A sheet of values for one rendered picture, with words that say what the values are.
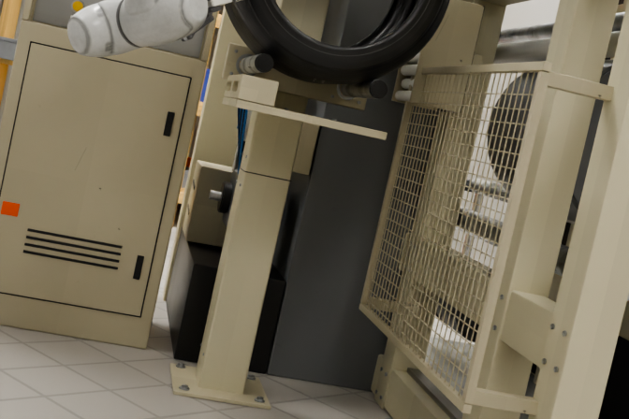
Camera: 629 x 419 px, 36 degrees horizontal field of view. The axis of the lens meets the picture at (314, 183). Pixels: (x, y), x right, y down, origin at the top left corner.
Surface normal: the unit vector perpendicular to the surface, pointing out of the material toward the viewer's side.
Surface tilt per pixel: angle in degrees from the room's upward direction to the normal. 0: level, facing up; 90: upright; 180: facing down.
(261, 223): 90
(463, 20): 90
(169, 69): 90
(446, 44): 90
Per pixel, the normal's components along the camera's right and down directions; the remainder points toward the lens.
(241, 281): 0.18, 0.10
